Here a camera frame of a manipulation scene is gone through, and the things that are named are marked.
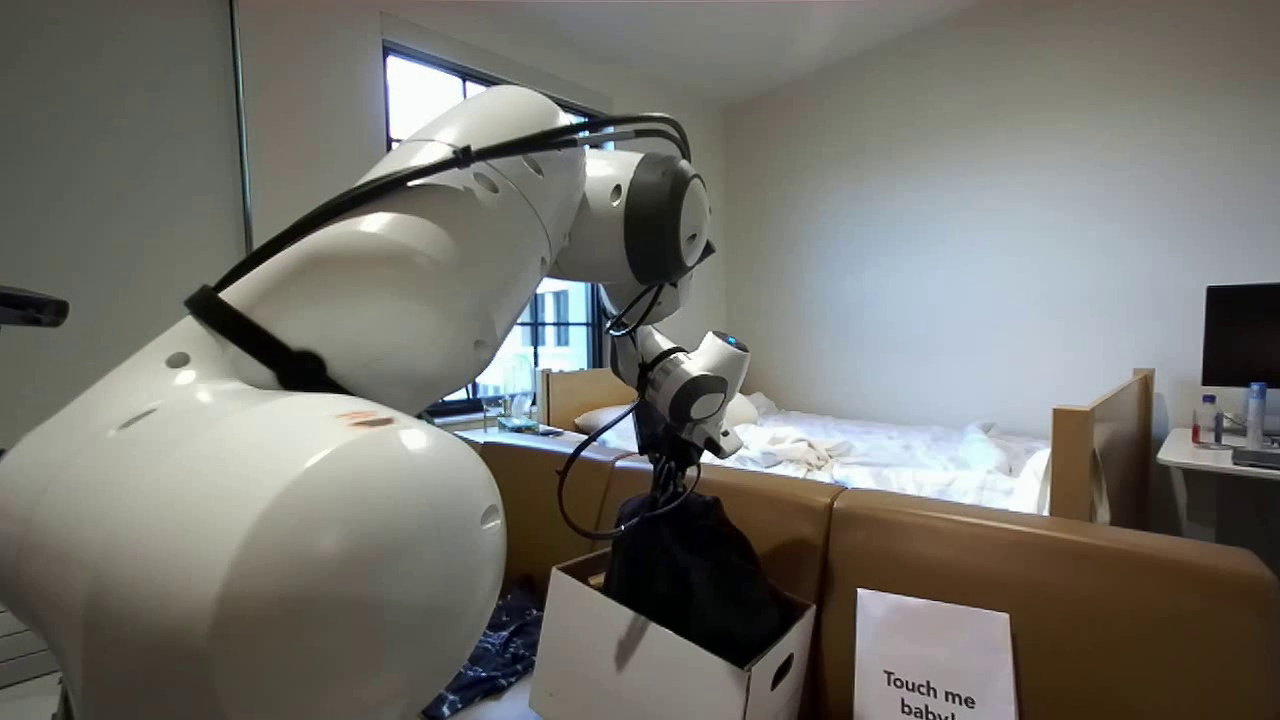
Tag tall clear bottle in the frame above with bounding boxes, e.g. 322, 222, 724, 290
1246, 379, 1273, 453

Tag bed with white bedding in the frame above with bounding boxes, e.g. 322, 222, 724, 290
535, 365, 1160, 526

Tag cream crumpled garment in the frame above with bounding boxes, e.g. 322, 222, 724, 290
757, 434, 865, 471

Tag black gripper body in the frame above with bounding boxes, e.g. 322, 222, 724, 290
637, 422, 708, 512

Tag white cardboard box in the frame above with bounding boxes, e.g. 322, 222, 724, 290
528, 548, 821, 720

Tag white desk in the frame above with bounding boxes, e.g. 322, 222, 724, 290
1152, 424, 1280, 490

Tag white bedsheet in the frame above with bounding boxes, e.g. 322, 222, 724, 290
574, 390, 1057, 521

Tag small plastic bottle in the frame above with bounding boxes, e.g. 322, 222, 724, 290
1192, 394, 1224, 453

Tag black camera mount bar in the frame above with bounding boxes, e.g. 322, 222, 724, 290
0, 283, 73, 333

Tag black jersey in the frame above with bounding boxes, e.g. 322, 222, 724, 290
599, 490, 807, 671

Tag white paper sign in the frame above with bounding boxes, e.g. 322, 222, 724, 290
853, 585, 1024, 720

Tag blue patterned cloth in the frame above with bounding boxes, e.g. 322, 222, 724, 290
425, 581, 546, 720

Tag window with dark frame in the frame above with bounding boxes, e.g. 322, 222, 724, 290
380, 44, 634, 422

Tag black computer monitor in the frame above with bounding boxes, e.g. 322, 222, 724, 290
1197, 275, 1280, 395

